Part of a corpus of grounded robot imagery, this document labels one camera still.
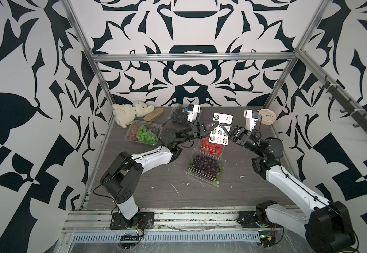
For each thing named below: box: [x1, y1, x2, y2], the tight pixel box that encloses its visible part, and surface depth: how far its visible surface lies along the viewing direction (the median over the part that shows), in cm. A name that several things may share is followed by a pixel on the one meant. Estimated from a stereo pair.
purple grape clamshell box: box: [184, 150, 227, 188], surface depth 87 cm
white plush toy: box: [111, 100, 155, 129], surface depth 109 cm
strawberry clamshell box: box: [197, 133, 225, 159], surface depth 93 cm
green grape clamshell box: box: [123, 120, 162, 147], surface depth 101 cm
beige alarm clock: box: [258, 108, 277, 125], surface depth 114 cm
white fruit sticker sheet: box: [208, 112, 234, 146], surface depth 63 cm
